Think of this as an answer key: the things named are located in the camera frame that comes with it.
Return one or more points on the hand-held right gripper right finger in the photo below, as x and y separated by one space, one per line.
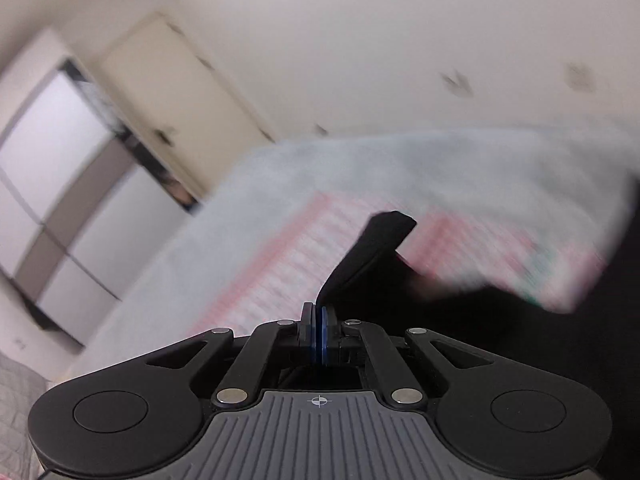
325 332

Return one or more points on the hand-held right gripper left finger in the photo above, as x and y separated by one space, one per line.
312 332

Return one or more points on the black pants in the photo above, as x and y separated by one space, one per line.
372 252

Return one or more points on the red and green patterned blanket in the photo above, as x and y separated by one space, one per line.
300 260

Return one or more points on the bed with grey sheet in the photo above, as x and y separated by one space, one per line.
200 270

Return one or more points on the cream door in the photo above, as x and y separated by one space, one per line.
190 105

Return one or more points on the dark hanging clothes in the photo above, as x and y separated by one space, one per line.
127 125

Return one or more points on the white and brown wardrobe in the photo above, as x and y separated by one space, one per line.
55 195

